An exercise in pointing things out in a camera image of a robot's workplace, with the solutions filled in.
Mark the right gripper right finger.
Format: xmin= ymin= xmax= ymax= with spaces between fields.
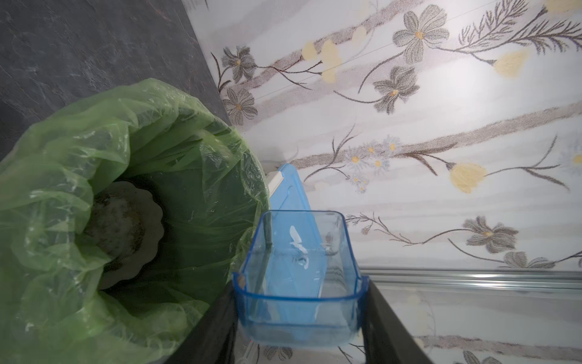
xmin=362 ymin=280 xmax=433 ymax=364

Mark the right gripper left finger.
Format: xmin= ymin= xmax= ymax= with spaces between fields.
xmin=165 ymin=283 xmax=238 ymax=364

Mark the clear blue shavings tray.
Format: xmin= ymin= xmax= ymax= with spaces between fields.
xmin=233 ymin=210 xmax=369 ymax=348

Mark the green bagged trash bin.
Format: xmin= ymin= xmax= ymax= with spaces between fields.
xmin=1 ymin=79 xmax=269 ymax=363

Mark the blue lidded storage box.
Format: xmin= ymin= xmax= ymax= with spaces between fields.
xmin=265 ymin=164 xmax=311 ymax=211

